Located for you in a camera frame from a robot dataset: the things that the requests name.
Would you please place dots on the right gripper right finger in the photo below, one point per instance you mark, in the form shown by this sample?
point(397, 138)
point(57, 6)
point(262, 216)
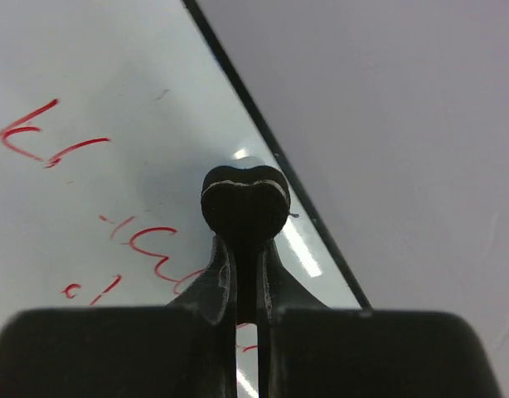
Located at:
point(276, 292)

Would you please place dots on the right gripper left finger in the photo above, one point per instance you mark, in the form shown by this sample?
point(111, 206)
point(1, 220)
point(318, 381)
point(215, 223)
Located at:
point(208, 306)

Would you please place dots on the black eraser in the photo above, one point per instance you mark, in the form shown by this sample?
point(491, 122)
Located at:
point(246, 208)

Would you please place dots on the black framed whiteboard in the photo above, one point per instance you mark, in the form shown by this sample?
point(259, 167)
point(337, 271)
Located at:
point(111, 115)

